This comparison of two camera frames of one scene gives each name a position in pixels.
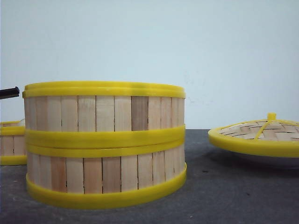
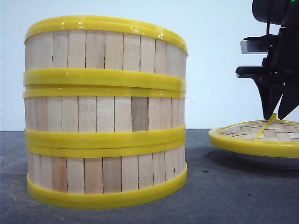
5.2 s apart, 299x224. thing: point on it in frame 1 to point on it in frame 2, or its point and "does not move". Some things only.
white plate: x=246 y=161 does not move
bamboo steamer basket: x=104 y=177 does not move
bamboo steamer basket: x=12 y=143 to x=103 y=50
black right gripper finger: x=9 y=93 to x=281 y=66
